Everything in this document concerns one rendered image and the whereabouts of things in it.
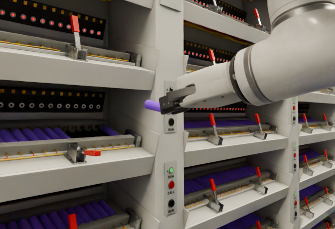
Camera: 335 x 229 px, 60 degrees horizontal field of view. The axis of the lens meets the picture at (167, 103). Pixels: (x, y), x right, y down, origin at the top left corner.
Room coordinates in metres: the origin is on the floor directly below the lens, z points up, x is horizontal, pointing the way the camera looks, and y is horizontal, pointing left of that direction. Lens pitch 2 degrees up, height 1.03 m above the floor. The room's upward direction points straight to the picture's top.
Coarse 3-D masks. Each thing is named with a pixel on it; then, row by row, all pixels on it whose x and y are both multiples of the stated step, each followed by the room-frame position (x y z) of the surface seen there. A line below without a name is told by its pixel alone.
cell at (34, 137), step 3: (24, 129) 0.59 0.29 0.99; (27, 129) 0.59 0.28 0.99; (24, 132) 0.58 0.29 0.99; (27, 132) 0.58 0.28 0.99; (30, 132) 0.58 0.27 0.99; (27, 135) 0.57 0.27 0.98; (30, 135) 0.57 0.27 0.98; (33, 135) 0.57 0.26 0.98; (27, 138) 0.57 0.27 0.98; (30, 138) 0.56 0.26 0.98; (33, 138) 0.55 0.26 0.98; (36, 138) 0.55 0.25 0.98
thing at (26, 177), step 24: (120, 120) 0.75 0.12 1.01; (144, 144) 0.68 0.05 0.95; (0, 168) 0.46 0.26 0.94; (24, 168) 0.48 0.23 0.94; (48, 168) 0.50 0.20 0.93; (72, 168) 0.52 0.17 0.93; (96, 168) 0.56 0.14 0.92; (120, 168) 0.60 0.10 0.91; (144, 168) 0.65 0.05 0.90; (0, 192) 0.45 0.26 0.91; (24, 192) 0.47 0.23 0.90; (48, 192) 0.50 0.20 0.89
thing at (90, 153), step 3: (78, 147) 0.54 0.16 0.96; (78, 150) 0.54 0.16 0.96; (81, 150) 0.54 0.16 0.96; (84, 150) 0.53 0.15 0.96; (87, 150) 0.51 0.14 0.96; (90, 150) 0.51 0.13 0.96; (93, 150) 0.51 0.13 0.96; (84, 153) 0.52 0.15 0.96; (87, 153) 0.51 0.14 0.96; (90, 153) 0.50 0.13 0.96; (93, 153) 0.49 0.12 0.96; (96, 153) 0.49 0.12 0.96; (99, 153) 0.50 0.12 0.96
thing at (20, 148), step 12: (0, 144) 0.49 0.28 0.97; (12, 144) 0.50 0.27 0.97; (24, 144) 0.51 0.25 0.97; (36, 144) 0.52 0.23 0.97; (48, 144) 0.54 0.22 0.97; (60, 144) 0.55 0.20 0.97; (84, 144) 0.59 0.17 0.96; (96, 144) 0.61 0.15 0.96; (108, 144) 0.63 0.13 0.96; (120, 144) 0.65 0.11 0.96; (0, 156) 0.49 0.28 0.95; (36, 156) 0.51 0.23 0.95
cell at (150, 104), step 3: (147, 102) 0.57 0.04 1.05; (150, 102) 0.56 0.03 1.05; (153, 102) 0.56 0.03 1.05; (156, 102) 0.55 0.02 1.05; (147, 105) 0.57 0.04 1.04; (150, 105) 0.56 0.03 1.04; (153, 105) 0.55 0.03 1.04; (156, 105) 0.55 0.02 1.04; (159, 105) 0.54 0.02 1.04; (147, 108) 0.57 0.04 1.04; (150, 108) 0.56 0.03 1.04; (153, 108) 0.55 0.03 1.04; (156, 108) 0.55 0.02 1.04; (159, 108) 0.54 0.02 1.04; (156, 111) 0.55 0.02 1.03; (159, 111) 0.54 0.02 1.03
